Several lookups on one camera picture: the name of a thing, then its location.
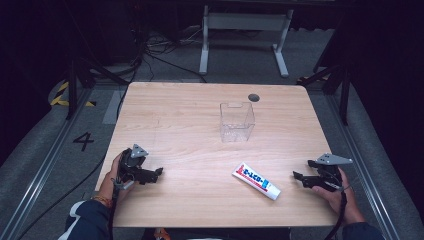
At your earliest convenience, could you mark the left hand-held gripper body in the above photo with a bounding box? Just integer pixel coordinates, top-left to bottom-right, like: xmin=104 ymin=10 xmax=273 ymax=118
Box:
xmin=118 ymin=143 xmax=150 ymax=184

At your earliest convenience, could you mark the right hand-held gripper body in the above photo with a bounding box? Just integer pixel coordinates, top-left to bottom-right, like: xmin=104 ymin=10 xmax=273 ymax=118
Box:
xmin=314 ymin=152 xmax=354 ymax=193

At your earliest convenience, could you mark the person's left hand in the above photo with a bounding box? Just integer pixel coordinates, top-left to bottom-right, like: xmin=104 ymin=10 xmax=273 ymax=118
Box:
xmin=99 ymin=152 xmax=136 ymax=203

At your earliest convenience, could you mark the person's right hand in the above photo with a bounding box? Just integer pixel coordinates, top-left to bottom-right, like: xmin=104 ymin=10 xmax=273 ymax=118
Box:
xmin=311 ymin=166 xmax=367 ymax=226

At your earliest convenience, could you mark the white toothpaste tube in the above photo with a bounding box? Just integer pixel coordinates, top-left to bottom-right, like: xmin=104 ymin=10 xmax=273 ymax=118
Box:
xmin=231 ymin=161 xmax=282 ymax=201

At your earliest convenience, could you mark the orange object under table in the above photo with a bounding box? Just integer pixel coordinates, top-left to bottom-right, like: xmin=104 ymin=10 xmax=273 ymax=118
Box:
xmin=153 ymin=227 xmax=172 ymax=240

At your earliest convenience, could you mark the black tripod stand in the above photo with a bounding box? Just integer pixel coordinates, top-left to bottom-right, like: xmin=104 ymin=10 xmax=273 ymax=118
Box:
xmin=64 ymin=57 xmax=130 ymax=121
xmin=295 ymin=62 xmax=352 ymax=127

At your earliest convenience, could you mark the clear plastic container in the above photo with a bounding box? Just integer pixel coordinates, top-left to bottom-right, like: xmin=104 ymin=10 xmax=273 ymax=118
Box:
xmin=218 ymin=101 xmax=256 ymax=144

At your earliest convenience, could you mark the yellow black floor tape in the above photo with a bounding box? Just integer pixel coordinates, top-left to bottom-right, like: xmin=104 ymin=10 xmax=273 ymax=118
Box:
xmin=49 ymin=81 xmax=98 ymax=108

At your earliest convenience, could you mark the right hand-held gripper cable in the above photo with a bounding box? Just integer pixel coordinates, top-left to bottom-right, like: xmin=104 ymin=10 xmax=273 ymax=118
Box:
xmin=323 ymin=185 xmax=348 ymax=240

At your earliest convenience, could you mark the hand-held gripper cable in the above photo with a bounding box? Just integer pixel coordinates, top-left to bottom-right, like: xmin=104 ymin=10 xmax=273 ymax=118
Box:
xmin=323 ymin=185 xmax=348 ymax=240
xmin=107 ymin=179 xmax=135 ymax=240

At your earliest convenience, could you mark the aluminium floor rail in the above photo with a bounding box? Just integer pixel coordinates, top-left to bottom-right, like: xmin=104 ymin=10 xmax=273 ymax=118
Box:
xmin=323 ymin=93 xmax=424 ymax=240
xmin=0 ymin=85 xmax=96 ymax=240

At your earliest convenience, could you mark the orange woven bracelet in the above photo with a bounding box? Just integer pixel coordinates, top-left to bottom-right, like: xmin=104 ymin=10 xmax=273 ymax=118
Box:
xmin=91 ymin=194 xmax=115 ymax=210

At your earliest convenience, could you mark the left hand-held gripper cable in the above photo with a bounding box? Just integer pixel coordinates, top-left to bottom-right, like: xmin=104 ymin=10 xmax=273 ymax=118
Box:
xmin=107 ymin=179 xmax=135 ymax=240

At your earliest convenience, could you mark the black floor cable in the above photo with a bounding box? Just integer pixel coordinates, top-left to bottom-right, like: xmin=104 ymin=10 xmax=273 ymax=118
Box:
xmin=15 ymin=151 xmax=108 ymax=240

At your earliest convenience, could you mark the tangle of black cables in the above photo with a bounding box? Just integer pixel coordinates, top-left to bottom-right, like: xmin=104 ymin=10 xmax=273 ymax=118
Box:
xmin=114 ymin=24 xmax=208 ymax=119

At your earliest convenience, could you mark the white metal desk frame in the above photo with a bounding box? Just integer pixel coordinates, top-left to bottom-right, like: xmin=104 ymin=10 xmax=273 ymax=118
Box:
xmin=198 ymin=4 xmax=295 ymax=79

